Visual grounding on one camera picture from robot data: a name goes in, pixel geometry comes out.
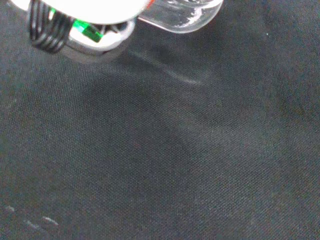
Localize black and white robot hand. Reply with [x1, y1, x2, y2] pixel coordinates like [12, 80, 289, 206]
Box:
[8, 0, 156, 63]

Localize black cloth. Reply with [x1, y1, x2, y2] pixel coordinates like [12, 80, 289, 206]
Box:
[0, 0, 320, 240]

